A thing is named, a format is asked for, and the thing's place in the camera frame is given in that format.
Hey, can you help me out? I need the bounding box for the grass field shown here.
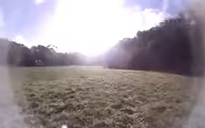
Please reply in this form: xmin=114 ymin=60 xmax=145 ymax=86
xmin=0 ymin=64 xmax=205 ymax=128

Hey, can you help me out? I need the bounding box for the wood of dark trees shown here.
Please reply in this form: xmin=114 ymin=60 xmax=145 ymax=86
xmin=0 ymin=13 xmax=205 ymax=78

